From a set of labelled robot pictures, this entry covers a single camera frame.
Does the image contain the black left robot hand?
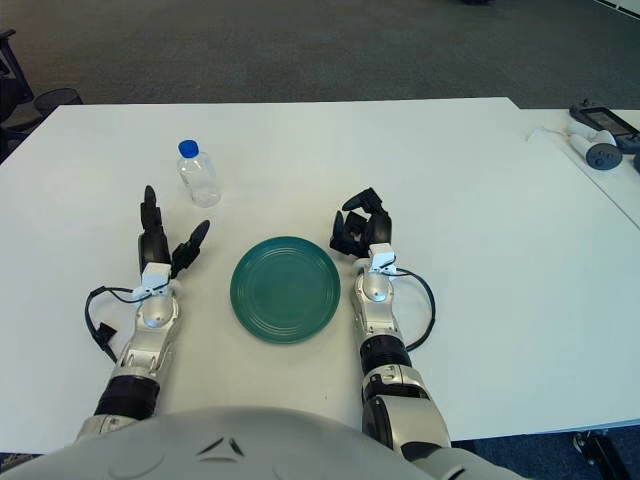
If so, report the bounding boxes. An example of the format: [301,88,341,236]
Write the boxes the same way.
[137,185,212,281]

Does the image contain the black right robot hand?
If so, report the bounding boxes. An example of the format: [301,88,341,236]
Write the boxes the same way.
[328,187,394,260]

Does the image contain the clear bottle with blue cap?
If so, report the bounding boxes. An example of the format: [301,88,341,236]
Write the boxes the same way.
[176,139,223,208]

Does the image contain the green ceramic plate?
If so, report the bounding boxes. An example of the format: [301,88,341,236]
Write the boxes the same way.
[229,236,343,346]

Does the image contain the black mesh wastebasket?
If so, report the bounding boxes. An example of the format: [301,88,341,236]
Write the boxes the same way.
[33,88,85,114]

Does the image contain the black office chair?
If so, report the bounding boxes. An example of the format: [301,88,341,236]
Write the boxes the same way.
[0,29,41,166]

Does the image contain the grey robot torso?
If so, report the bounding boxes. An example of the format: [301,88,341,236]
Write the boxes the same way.
[0,405,531,480]

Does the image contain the white and grey VR controller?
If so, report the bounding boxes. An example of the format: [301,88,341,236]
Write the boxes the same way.
[569,122,624,171]

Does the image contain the black table leg caster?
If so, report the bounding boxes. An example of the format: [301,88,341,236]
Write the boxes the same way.
[572,429,626,480]

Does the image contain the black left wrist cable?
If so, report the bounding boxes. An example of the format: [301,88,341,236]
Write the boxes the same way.
[84,284,144,364]

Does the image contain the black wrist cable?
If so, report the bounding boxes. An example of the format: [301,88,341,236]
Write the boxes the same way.
[387,267,436,351]
[84,284,144,364]

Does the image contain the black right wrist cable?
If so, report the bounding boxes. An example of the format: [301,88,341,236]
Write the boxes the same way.
[387,267,436,351]

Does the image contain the thin white cable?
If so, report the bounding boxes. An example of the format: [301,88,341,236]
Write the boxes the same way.
[529,127,571,144]

